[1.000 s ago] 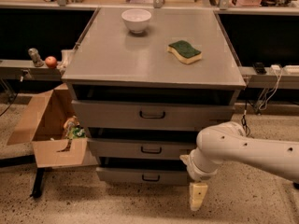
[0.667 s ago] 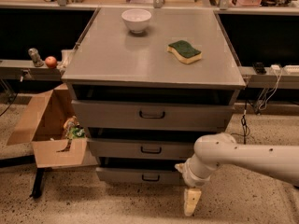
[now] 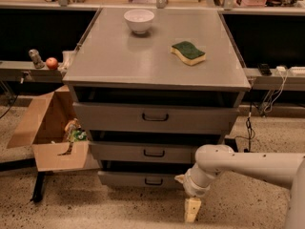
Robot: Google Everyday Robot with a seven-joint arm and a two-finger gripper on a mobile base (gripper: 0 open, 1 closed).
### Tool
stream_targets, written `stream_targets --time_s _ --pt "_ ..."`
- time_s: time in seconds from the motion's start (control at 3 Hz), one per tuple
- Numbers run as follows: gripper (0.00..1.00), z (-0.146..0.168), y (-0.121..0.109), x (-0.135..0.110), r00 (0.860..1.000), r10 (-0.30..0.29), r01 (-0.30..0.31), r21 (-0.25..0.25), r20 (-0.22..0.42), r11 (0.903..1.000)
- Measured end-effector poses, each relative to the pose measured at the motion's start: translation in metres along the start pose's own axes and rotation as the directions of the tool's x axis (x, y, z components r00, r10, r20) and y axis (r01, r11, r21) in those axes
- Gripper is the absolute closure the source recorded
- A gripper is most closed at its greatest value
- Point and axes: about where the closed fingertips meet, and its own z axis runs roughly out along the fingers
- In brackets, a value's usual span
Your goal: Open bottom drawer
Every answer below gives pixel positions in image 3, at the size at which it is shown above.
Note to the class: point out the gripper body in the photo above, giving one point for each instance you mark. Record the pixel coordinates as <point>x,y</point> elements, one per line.
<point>193,187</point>

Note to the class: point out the grey bottom drawer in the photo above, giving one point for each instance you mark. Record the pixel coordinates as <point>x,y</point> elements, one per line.
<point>163,181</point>

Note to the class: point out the grey drawer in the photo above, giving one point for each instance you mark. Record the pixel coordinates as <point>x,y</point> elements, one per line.
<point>143,152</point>
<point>155,119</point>
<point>163,181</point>

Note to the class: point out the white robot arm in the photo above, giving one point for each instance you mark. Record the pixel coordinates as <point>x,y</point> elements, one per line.
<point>285,170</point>

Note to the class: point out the grey middle drawer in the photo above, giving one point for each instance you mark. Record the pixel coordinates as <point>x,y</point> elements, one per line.
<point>143,152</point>

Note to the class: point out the grey top drawer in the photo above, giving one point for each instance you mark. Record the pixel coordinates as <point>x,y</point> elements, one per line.
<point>155,119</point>

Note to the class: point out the grey metal drawer cabinet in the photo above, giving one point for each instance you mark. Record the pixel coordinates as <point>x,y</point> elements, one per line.
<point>117,66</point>

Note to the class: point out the open cardboard box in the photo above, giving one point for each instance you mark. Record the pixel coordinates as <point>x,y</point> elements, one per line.
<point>42,127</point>

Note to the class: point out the black power adapter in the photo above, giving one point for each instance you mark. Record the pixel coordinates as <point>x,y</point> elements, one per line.
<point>232,143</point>

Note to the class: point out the colourful items in box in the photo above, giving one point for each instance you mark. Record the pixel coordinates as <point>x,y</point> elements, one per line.
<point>74,132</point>

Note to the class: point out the green yellow sponge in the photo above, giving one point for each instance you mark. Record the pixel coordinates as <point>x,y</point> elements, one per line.
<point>188,53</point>

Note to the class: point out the black table leg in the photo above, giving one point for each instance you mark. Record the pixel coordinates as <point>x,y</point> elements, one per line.
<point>37,194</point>

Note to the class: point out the black phone on shelf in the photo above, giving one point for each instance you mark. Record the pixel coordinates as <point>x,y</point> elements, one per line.
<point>264,69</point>

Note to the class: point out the white ceramic bowl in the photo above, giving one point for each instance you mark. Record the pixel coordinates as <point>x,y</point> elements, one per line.
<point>139,21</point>

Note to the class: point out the red apple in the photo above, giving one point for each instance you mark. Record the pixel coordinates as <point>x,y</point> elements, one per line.
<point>52,63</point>

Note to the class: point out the small grey figurine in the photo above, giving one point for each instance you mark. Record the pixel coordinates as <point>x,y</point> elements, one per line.
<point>36,59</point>

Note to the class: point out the white charger with cables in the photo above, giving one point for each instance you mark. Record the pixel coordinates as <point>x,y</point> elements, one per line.
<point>284,79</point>

